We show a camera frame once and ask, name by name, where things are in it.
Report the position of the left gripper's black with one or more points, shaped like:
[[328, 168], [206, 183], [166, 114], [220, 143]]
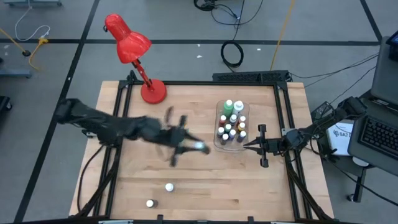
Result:
[[174, 138]]

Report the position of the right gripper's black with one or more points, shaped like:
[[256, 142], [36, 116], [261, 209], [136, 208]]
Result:
[[273, 146]]

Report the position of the small dark green paint bottle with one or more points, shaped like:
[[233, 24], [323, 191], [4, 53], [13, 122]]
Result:
[[199, 145]]

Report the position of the small purple paint bottle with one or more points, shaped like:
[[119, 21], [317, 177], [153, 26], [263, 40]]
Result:
[[242, 133]]

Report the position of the small yellow paint bottle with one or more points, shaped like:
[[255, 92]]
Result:
[[241, 125]]

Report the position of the small mauve paint bottle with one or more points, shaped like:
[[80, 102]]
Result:
[[232, 132]]

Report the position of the small orange paint bottle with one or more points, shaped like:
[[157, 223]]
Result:
[[242, 118]]

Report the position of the small white paint bottle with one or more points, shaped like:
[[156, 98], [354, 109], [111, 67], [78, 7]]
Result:
[[233, 118]]

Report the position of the small red-orange paint bottle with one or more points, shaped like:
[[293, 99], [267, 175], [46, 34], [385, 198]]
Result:
[[223, 118]]

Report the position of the large white paint bottle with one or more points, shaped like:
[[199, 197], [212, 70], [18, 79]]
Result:
[[238, 105]]

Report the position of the large green paint bottle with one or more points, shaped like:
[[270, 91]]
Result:
[[228, 106]]

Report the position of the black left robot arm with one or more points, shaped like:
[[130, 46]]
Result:
[[102, 123]]

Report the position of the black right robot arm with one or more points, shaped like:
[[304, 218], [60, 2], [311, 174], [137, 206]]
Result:
[[323, 119]]

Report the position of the small pale paint bottle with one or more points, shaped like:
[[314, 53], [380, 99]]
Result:
[[169, 187]]

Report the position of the clear plastic bin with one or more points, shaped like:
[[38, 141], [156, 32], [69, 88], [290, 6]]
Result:
[[231, 147]]

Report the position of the black perforated power strip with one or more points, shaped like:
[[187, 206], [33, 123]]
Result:
[[248, 76]]

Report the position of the black power adapter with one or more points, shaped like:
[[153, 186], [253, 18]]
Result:
[[318, 109]]

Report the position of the white printed box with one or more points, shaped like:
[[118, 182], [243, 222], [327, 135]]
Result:
[[340, 141]]

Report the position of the grey workstation tray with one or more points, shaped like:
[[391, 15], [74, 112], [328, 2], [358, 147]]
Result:
[[354, 140]]

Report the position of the white round stand base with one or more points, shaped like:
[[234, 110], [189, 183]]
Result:
[[360, 161]]

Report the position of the black workstation stand leg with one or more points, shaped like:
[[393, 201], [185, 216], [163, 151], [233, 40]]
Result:
[[360, 185]]

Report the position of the red desk lamp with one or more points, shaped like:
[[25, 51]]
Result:
[[130, 46]]

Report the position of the black keyboard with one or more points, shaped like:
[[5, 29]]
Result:
[[379, 137]]

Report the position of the grey laptop lid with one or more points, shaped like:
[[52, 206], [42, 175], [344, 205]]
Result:
[[385, 77]]

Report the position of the dark device with blue screen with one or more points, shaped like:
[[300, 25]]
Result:
[[394, 46]]

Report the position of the grey cart base bar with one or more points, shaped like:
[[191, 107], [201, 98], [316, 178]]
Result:
[[31, 3], [15, 73]]

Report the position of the black caster wheel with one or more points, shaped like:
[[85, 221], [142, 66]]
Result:
[[4, 102]]

